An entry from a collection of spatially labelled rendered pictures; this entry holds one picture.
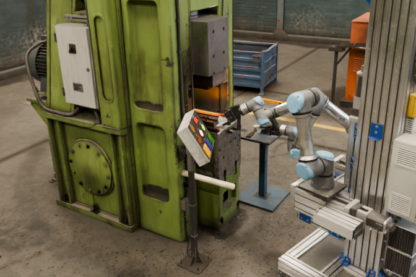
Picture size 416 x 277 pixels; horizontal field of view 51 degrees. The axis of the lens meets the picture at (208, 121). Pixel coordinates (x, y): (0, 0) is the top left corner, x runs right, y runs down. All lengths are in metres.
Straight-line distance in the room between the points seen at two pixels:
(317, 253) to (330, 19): 8.11
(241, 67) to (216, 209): 3.85
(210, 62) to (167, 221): 1.36
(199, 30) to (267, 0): 8.23
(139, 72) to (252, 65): 3.95
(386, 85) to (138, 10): 1.75
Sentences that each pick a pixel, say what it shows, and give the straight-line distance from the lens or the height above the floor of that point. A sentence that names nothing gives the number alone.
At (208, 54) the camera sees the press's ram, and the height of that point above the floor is 1.53.
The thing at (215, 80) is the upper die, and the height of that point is 1.32.
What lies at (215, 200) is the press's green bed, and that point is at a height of 0.30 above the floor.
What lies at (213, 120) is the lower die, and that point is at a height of 0.98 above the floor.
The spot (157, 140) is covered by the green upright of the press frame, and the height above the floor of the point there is 0.86.
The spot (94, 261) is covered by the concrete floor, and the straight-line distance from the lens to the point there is 3.71.
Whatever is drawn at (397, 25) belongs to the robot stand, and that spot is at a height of 1.85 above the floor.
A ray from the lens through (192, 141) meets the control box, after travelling 2.83.
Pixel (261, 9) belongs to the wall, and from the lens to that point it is 11.49.
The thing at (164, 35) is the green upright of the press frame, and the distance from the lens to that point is 3.09.
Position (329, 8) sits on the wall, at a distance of 10.87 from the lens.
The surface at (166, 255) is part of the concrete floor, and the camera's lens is 3.66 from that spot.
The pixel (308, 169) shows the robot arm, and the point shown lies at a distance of 2.69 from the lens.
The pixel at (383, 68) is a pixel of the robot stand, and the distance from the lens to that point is 2.65.
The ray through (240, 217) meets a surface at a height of 0.00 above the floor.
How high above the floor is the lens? 2.27
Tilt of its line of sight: 22 degrees down
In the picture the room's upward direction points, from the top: 2 degrees counter-clockwise
